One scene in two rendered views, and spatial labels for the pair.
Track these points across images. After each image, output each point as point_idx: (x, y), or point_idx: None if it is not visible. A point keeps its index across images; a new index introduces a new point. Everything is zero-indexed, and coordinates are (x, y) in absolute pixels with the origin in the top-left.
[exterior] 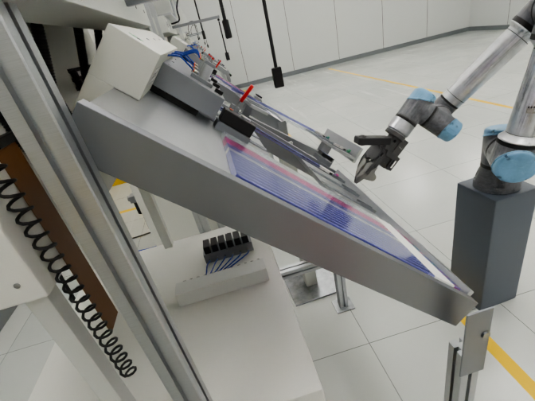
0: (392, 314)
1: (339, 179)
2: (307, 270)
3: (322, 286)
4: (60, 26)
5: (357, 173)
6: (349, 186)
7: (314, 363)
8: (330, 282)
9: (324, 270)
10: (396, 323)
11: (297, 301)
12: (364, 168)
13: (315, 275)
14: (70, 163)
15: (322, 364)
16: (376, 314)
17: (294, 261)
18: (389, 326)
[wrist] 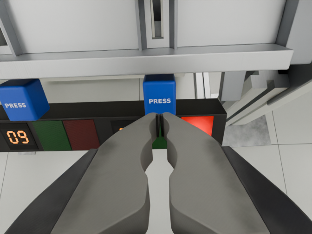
0: (161, 185)
1: (135, 8)
2: (194, 84)
3: (225, 129)
4: None
5: (169, 129)
6: (82, 53)
7: (137, 95)
8: (229, 140)
9: (252, 140)
10: (150, 182)
11: (211, 96)
12: (134, 162)
13: (236, 121)
14: None
15: (133, 100)
16: (167, 169)
17: (283, 110)
18: (149, 174)
